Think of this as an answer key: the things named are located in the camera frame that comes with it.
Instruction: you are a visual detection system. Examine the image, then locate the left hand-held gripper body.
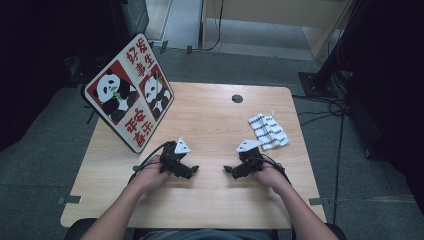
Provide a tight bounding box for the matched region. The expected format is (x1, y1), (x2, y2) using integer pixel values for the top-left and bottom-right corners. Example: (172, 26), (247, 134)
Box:
(159, 137), (193, 179)

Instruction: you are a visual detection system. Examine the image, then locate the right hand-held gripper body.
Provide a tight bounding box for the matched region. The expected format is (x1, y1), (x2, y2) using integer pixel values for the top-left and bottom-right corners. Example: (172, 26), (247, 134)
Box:
(235, 139), (265, 175)

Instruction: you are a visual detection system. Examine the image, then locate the white striped cloth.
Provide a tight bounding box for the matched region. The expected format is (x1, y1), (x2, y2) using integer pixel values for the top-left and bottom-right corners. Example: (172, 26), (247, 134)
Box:
(247, 111), (291, 152)

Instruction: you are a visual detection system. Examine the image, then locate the person's right hand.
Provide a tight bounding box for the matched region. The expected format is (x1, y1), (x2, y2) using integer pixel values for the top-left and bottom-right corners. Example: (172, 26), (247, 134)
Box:
(253, 161), (291, 196)

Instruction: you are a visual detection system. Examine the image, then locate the person's left hand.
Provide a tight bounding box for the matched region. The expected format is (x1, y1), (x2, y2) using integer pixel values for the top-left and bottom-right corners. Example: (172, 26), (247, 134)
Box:
(132, 162), (173, 195)

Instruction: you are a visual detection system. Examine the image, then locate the person's blue-grey clothing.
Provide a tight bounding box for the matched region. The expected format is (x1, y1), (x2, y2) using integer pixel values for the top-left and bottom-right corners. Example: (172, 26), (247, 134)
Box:
(139, 229), (278, 240)

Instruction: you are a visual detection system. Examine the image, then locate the black floor tape mark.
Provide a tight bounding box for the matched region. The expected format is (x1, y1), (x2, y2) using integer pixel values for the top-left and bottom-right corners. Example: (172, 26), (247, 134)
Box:
(84, 105), (98, 125)

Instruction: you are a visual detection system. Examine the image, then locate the black metal stand with pole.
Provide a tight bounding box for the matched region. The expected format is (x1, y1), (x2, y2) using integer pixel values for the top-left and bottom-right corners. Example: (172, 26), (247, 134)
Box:
(297, 19), (354, 99)

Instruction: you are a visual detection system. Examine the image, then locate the black flat stand base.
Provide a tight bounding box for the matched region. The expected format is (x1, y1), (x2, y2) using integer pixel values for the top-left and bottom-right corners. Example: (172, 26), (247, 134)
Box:
(64, 54), (101, 88)

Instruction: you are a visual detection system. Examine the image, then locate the dark cabinet with glass panel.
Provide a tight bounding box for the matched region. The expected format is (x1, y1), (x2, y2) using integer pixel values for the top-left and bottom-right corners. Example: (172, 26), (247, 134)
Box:
(111, 0), (150, 43)

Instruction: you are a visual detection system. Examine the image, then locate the light wooden cabinet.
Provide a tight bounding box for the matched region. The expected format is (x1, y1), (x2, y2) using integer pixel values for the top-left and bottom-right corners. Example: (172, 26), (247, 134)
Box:
(200, 0), (354, 61)

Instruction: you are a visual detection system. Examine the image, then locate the dark curtain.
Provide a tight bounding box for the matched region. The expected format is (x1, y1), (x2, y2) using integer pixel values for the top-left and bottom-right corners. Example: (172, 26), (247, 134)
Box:
(346, 0), (424, 214)
(0, 0), (124, 153)

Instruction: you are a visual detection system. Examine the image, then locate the left hand-held gripper black cable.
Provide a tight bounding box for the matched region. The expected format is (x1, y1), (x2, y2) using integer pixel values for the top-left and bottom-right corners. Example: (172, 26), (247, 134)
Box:
(127, 140), (174, 185)

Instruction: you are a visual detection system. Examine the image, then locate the long black floor cable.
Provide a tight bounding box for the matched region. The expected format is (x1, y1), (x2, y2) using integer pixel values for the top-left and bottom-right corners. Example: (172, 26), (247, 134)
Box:
(332, 113), (346, 224)

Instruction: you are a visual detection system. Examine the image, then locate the coiled black floor cable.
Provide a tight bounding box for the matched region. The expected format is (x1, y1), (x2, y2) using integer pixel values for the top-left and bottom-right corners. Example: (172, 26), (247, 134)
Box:
(293, 94), (349, 128)

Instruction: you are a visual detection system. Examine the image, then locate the thin black hanging cable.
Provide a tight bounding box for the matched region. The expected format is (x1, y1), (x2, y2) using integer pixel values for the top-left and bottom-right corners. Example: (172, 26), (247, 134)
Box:
(191, 0), (225, 53)

